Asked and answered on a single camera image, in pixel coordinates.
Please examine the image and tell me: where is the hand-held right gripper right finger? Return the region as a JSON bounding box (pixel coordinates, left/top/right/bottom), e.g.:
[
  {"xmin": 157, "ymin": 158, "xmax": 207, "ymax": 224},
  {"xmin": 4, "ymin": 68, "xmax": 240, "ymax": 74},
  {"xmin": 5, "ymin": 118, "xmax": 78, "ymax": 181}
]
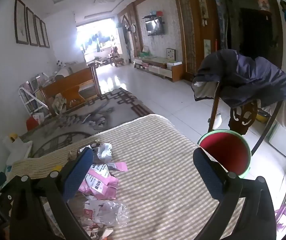
[{"xmin": 192, "ymin": 147, "xmax": 276, "ymax": 240}]

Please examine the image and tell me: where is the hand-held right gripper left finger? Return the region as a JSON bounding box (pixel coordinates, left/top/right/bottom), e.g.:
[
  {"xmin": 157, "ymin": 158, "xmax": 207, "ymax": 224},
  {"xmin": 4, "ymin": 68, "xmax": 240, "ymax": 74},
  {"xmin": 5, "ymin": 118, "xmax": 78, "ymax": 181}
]
[{"xmin": 10, "ymin": 147, "xmax": 94, "ymax": 240}]

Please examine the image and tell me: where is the large pink packet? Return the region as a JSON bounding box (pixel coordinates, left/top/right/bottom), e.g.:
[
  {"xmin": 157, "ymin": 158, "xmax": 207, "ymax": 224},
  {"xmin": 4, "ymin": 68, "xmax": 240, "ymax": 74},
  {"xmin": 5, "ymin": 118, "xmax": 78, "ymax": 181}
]
[{"xmin": 79, "ymin": 164, "xmax": 119, "ymax": 202}]

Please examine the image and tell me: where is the red bucket green rim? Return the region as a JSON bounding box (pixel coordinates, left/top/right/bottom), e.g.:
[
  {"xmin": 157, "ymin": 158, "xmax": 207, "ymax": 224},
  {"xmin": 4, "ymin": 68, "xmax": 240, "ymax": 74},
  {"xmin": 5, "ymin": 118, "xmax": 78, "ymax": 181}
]
[{"xmin": 197, "ymin": 129, "xmax": 253, "ymax": 179}]

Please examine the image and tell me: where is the crumpled white paper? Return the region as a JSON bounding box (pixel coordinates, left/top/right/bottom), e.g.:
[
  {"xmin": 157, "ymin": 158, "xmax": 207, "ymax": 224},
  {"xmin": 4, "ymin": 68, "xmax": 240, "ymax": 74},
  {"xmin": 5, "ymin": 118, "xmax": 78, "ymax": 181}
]
[{"xmin": 96, "ymin": 142, "xmax": 113, "ymax": 163}]

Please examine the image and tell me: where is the white jug yellow cap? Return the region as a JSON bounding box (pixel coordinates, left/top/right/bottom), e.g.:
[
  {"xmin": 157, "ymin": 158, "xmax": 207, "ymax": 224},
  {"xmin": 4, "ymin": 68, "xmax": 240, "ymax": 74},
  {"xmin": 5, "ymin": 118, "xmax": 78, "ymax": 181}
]
[{"xmin": 2, "ymin": 133, "xmax": 33, "ymax": 165}]

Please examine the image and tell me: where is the small pink packet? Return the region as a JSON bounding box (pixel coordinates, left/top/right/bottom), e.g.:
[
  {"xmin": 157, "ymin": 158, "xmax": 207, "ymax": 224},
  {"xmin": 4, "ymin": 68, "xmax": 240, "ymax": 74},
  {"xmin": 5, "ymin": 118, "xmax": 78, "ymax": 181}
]
[{"xmin": 106, "ymin": 161, "xmax": 128, "ymax": 172}]

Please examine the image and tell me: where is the clear plastic bag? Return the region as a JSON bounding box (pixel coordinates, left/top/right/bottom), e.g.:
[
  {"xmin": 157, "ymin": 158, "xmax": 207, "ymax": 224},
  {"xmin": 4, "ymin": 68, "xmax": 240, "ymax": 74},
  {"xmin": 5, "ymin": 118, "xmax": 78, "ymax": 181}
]
[{"xmin": 83, "ymin": 199, "xmax": 131, "ymax": 230}]

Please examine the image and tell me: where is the beige striped cloth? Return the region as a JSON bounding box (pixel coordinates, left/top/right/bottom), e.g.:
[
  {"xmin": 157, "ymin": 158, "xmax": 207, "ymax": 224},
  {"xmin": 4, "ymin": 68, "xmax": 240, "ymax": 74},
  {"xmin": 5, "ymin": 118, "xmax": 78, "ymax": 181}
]
[{"xmin": 6, "ymin": 114, "xmax": 246, "ymax": 240}]

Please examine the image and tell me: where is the patterned grey sofa cover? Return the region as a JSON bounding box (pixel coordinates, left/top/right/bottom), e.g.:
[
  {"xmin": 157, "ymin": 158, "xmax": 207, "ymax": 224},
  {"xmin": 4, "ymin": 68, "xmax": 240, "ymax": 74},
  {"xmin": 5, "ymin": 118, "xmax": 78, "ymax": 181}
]
[{"xmin": 20, "ymin": 87, "xmax": 155, "ymax": 159}]

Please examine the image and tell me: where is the white slipper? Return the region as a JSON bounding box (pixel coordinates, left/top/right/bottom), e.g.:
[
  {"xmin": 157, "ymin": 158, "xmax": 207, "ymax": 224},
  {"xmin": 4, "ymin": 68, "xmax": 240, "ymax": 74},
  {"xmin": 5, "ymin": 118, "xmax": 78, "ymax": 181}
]
[{"xmin": 213, "ymin": 112, "xmax": 223, "ymax": 128}]

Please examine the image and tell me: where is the torn paper scrap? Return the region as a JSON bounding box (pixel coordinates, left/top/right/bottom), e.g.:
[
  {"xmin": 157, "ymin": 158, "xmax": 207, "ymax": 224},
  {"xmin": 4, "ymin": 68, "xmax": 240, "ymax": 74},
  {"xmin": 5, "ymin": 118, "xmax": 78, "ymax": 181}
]
[{"xmin": 83, "ymin": 224, "xmax": 114, "ymax": 240}]

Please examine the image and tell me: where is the carved wooden chair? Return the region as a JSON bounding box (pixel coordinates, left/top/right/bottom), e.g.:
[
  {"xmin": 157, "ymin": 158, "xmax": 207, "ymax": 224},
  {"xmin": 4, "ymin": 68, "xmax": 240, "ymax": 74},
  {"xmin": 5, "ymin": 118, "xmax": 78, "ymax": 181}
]
[{"xmin": 208, "ymin": 80, "xmax": 283, "ymax": 155}]

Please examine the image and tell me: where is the red plastic stool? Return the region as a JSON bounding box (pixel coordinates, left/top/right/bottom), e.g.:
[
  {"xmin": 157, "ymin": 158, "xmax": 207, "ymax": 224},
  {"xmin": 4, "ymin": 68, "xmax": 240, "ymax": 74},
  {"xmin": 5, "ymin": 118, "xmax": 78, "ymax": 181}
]
[{"xmin": 26, "ymin": 116, "xmax": 42, "ymax": 132}]

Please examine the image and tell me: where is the yellow plastic basin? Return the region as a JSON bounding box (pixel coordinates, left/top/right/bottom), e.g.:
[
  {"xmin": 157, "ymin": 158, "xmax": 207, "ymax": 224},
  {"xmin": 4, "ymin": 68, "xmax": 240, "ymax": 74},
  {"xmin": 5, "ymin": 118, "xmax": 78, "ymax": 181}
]
[{"xmin": 254, "ymin": 110, "xmax": 268, "ymax": 123}]

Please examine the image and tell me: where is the purple plastic stool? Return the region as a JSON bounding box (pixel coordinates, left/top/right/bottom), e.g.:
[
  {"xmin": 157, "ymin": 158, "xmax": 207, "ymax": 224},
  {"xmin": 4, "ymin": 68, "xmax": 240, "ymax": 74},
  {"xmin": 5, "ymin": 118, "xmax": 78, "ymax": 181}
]
[{"xmin": 274, "ymin": 202, "xmax": 286, "ymax": 233}]

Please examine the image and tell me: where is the white metal magazine rack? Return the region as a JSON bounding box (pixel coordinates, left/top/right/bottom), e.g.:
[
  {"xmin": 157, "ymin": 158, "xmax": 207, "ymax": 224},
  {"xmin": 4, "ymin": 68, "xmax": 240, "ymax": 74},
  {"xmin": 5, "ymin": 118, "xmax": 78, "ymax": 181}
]
[{"xmin": 18, "ymin": 72, "xmax": 56, "ymax": 117}]

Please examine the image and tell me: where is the wooden bench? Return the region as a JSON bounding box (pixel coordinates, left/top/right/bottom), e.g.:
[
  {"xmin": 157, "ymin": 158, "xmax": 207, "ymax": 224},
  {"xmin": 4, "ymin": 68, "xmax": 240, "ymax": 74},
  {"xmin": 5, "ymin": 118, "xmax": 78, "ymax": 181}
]
[{"xmin": 39, "ymin": 64, "xmax": 101, "ymax": 110}]

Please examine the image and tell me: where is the navy blue jacket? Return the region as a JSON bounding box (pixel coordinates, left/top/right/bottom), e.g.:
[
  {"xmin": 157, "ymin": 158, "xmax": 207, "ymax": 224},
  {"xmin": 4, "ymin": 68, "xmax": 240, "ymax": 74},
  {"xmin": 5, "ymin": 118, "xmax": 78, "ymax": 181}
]
[{"xmin": 192, "ymin": 49, "xmax": 286, "ymax": 137}]

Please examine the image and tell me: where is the grey sofa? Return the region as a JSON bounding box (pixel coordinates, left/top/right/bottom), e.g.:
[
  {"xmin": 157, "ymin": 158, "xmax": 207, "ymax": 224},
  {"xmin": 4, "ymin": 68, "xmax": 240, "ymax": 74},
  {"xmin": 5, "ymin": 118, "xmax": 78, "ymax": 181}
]
[{"xmin": 55, "ymin": 61, "xmax": 88, "ymax": 77}]

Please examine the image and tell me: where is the white balance bike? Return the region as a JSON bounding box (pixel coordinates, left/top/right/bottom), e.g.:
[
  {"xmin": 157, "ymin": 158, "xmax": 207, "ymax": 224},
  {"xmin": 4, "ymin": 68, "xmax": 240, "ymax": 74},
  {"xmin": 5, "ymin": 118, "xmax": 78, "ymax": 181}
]
[{"xmin": 93, "ymin": 57, "xmax": 111, "ymax": 67}]

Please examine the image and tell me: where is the wooden television cabinet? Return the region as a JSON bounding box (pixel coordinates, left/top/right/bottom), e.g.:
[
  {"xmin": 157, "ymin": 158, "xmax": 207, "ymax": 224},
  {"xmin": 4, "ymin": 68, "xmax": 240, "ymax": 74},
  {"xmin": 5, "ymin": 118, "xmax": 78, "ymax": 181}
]
[{"xmin": 133, "ymin": 56, "xmax": 183, "ymax": 82}]

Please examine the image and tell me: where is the small wooden chair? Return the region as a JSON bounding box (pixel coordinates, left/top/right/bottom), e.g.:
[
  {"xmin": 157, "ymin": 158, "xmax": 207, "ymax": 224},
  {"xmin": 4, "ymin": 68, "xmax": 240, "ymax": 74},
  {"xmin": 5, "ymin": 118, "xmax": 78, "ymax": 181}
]
[{"xmin": 109, "ymin": 46, "xmax": 123, "ymax": 67}]

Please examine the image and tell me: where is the blue door curtain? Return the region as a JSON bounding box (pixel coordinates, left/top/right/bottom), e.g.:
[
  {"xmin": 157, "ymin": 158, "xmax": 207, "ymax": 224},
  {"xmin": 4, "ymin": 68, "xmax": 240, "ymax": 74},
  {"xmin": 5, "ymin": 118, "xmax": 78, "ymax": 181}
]
[{"xmin": 214, "ymin": 0, "xmax": 230, "ymax": 53}]

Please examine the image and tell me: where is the small wall picture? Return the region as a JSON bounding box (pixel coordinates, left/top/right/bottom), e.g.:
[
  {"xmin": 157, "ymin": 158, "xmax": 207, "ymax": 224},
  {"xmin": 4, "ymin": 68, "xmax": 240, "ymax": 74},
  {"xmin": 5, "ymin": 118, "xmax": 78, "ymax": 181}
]
[{"xmin": 203, "ymin": 39, "xmax": 211, "ymax": 57}]

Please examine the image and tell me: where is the tall framed wall picture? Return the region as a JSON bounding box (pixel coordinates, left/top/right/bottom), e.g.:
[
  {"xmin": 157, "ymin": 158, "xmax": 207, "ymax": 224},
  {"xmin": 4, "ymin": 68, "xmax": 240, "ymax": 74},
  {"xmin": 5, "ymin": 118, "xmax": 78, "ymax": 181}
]
[
  {"xmin": 26, "ymin": 7, "xmax": 39, "ymax": 47},
  {"xmin": 40, "ymin": 20, "xmax": 50, "ymax": 49},
  {"xmin": 14, "ymin": 0, "xmax": 29, "ymax": 45},
  {"xmin": 34, "ymin": 14, "xmax": 46, "ymax": 48}
]

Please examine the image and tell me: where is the wall television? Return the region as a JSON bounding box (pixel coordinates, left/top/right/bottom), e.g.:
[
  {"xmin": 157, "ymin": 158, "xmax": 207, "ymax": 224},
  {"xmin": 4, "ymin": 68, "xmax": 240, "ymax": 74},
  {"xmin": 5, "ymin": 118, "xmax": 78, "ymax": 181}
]
[{"xmin": 145, "ymin": 19, "xmax": 165, "ymax": 37}]

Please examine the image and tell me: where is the wall shelf with pots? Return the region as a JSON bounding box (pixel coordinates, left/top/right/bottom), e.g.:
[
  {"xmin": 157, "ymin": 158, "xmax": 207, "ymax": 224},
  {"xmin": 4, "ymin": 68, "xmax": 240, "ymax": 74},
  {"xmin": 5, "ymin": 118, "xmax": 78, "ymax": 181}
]
[{"xmin": 142, "ymin": 10, "xmax": 164, "ymax": 20}]

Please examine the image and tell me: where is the hanging wall scroll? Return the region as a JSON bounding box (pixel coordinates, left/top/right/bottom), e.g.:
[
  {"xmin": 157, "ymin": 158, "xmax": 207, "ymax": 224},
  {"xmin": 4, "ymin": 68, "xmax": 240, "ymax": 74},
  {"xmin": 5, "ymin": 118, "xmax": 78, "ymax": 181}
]
[{"xmin": 197, "ymin": 0, "xmax": 210, "ymax": 20}]

